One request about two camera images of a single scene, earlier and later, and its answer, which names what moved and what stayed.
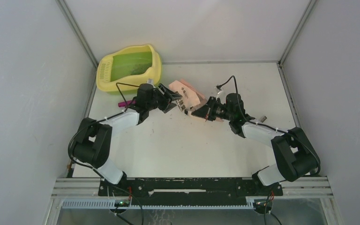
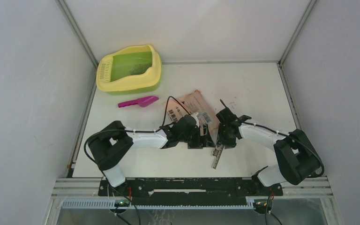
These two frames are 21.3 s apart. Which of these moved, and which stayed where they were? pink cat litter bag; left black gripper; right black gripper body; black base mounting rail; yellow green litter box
Moved: right black gripper body; left black gripper; pink cat litter bag
Stayed: black base mounting rail; yellow green litter box
